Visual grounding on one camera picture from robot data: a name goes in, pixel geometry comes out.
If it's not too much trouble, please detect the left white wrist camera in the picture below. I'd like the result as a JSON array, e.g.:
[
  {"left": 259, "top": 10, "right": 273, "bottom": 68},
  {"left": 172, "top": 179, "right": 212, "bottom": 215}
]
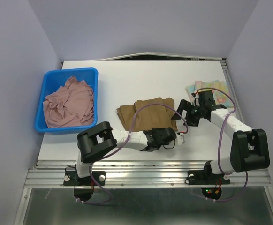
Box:
[{"left": 174, "top": 134, "right": 185, "bottom": 146}]

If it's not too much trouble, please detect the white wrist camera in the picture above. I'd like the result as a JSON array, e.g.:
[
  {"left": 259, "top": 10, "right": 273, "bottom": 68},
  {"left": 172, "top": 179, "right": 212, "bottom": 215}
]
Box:
[
  {"left": 191, "top": 92, "right": 200, "bottom": 106},
  {"left": 174, "top": 134, "right": 185, "bottom": 146}
]

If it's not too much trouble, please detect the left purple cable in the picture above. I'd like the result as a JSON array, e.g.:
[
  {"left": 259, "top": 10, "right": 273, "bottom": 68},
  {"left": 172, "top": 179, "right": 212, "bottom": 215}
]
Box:
[{"left": 75, "top": 104, "right": 189, "bottom": 204}]

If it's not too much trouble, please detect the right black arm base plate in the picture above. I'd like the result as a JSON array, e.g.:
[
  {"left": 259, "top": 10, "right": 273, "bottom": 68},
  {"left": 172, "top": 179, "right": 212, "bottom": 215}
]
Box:
[{"left": 185, "top": 170, "right": 230, "bottom": 185}]

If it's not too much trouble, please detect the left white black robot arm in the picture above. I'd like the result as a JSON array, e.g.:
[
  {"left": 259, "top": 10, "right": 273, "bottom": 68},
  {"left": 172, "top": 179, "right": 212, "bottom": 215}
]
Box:
[{"left": 74, "top": 121, "right": 177, "bottom": 185}]

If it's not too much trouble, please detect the floral pastel skirt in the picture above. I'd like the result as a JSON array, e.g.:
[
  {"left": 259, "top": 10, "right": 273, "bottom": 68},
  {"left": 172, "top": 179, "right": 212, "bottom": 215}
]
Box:
[{"left": 185, "top": 80, "right": 235, "bottom": 108}]

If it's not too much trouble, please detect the brown skirt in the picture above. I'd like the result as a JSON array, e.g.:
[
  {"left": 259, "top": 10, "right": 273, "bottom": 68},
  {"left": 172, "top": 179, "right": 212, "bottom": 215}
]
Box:
[{"left": 117, "top": 97, "right": 178, "bottom": 132}]

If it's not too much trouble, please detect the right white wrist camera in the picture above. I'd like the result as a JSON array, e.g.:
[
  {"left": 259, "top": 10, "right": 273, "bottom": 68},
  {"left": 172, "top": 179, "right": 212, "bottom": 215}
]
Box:
[{"left": 191, "top": 92, "right": 200, "bottom": 106}]

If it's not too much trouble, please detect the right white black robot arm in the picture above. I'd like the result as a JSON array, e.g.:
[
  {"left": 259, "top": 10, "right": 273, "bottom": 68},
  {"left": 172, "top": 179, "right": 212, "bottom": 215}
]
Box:
[{"left": 171, "top": 88, "right": 270, "bottom": 185}]

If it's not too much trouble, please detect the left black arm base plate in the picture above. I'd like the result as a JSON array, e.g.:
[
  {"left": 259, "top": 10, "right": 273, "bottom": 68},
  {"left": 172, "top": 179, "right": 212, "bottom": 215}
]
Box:
[{"left": 63, "top": 170, "right": 106, "bottom": 187}]

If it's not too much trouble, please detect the pink skirt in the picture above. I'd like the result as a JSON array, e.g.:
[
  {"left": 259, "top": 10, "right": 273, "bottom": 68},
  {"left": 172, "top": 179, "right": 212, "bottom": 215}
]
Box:
[{"left": 43, "top": 76, "right": 95, "bottom": 128}]

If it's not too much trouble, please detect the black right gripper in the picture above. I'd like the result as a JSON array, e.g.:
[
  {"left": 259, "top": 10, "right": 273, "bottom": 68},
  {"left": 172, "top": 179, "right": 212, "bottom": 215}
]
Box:
[{"left": 170, "top": 99, "right": 204, "bottom": 126}]

